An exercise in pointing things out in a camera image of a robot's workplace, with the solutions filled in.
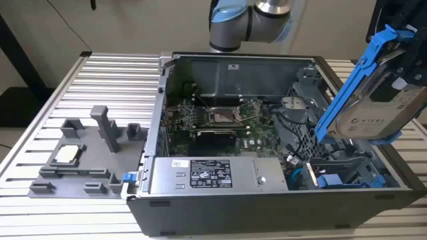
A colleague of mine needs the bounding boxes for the hard disk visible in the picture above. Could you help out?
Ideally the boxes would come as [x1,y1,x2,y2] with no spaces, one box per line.
[315,24,427,146]

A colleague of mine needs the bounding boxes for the empty blue disk carrier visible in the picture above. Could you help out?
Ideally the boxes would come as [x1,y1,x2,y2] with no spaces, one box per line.
[315,173,387,190]

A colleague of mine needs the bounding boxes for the RAM slot bank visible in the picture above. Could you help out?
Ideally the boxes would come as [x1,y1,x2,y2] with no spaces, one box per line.
[195,125,251,133]

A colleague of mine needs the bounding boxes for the grey metal drive cage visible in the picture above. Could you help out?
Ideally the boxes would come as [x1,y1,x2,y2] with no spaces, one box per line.
[272,66,335,161]

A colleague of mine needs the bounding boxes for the green motherboard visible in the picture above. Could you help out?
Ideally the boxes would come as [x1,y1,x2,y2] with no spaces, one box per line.
[164,94,286,159]

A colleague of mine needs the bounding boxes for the CPU socket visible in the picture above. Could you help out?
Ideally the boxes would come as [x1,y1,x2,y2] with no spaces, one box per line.
[204,104,250,126]

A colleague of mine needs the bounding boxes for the black graphics card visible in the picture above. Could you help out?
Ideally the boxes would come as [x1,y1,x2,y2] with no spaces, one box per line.
[195,129,239,151]

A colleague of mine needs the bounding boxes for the grey power supply unit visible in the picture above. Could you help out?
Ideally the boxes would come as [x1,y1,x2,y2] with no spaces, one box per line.
[148,156,290,195]

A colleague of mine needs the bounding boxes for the black open PC case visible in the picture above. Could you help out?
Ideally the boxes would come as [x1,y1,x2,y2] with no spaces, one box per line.
[124,51,427,238]

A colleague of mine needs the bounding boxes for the blue case latch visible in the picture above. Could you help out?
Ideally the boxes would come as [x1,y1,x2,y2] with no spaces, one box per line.
[122,171,139,184]

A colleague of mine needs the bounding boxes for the grey parts rack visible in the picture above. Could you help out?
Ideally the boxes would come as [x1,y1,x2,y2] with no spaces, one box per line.
[28,104,151,200]

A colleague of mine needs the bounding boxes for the silver CPU chip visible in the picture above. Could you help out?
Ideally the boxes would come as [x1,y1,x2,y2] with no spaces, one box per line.
[52,144,83,163]

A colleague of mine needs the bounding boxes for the black wire with white tag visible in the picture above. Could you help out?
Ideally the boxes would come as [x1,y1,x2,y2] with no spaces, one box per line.
[271,107,303,165]

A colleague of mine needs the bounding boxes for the blue wire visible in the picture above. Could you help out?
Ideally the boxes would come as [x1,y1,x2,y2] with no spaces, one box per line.
[288,166,304,190]

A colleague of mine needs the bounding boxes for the thin black hanging cable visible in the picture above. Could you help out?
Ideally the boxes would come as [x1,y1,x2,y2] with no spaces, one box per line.
[45,0,98,51]

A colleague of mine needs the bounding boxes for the black furniture frame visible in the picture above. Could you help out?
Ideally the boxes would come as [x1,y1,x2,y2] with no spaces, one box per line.
[0,13,56,129]

